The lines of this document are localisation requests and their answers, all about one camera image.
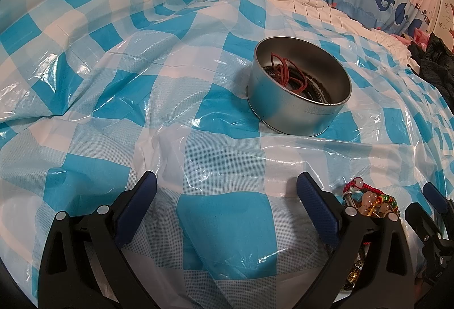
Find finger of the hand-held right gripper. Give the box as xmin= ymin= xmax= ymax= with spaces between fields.
xmin=405 ymin=203 xmax=448 ymax=290
xmin=422 ymin=182 xmax=454 ymax=260

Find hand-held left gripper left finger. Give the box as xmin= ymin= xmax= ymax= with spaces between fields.
xmin=37 ymin=170 xmax=158 ymax=309

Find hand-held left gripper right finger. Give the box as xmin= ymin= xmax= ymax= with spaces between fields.
xmin=296 ymin=172 xmax=416 ymax=309

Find colourful bead bracelet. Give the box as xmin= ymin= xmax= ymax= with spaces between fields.
xmin=375 ymin=194 xmax=401 ymax=222

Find white bead bracelet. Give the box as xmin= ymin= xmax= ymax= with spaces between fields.
xmin=358 ymin=190 xmax=385 ymax=218

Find gold jewelry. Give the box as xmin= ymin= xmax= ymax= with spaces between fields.
xmin=341 ymin=241 xmax=371 ymax=293

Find round metal tin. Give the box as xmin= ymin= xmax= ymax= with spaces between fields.
xmin=246 ymin=37 xmax=352 ymax=137

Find blue checkered plastic sheet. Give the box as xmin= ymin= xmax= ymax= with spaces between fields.
xmin=0 ymin=0 xmax=454 ymax=309

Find red rubber loops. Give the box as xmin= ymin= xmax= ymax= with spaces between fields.
xmin=270 ymin=52 xmax=310 ymax=93

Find dark clothes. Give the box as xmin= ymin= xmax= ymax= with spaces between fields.
xmin=408 ymin=32 xmax=454 ymax=102

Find pink cloth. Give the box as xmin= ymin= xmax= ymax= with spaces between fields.
xmin=392 ymin=28 xmax=431 ymax=52

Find dark beaded bracelet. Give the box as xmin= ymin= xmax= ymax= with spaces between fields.
xmin=264 ymin=65 xmax=330 ymax=105

